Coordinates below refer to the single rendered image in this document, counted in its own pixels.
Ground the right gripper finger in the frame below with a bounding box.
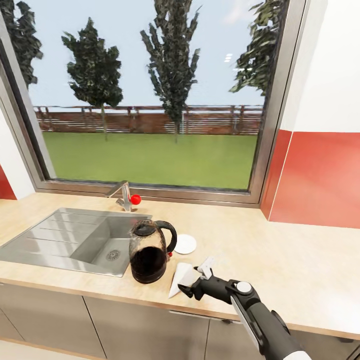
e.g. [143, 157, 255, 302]
[177, 283, 194, 299]

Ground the saucer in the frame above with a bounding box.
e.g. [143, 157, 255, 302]
[174, 234, 197, 254]

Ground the electric kettle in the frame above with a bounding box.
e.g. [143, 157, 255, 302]
[128, 219, 178, 284]

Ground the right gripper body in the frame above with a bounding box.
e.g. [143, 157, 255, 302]
[191, 268, 223, 301]

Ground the paper coffee filter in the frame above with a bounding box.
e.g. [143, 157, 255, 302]
[168, 262, 196, 298]

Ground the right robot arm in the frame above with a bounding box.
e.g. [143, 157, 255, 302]
[177, 255, 311, 360]

